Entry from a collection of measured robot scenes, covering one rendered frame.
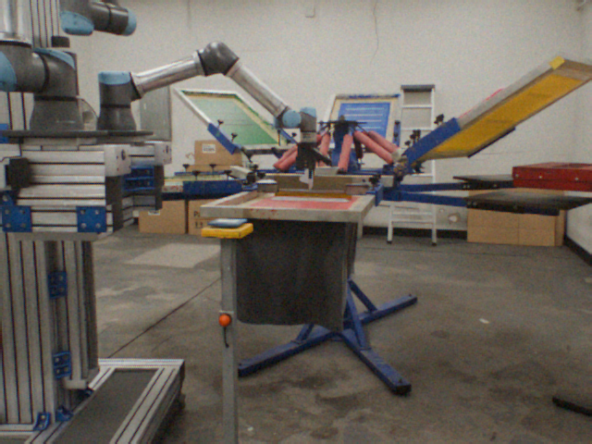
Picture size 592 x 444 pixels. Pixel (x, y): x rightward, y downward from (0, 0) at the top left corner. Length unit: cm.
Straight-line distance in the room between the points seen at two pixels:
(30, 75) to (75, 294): 79
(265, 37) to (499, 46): 266
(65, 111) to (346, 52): 515
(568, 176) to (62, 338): 203
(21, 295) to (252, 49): 526
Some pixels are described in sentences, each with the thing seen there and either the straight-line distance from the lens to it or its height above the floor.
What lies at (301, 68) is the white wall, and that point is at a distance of 676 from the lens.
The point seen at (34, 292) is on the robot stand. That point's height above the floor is 71.
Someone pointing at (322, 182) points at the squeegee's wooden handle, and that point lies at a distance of 245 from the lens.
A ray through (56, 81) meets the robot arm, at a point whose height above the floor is 140.
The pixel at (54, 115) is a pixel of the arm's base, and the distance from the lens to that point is 179.
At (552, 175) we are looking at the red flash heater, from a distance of 248.
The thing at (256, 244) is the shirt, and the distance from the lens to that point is 205.
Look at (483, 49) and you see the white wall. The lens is 662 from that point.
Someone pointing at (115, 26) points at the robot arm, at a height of 153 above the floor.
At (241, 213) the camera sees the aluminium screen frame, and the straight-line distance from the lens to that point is 195.
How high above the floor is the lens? 126
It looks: 8 degrees down
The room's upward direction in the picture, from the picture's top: straight up
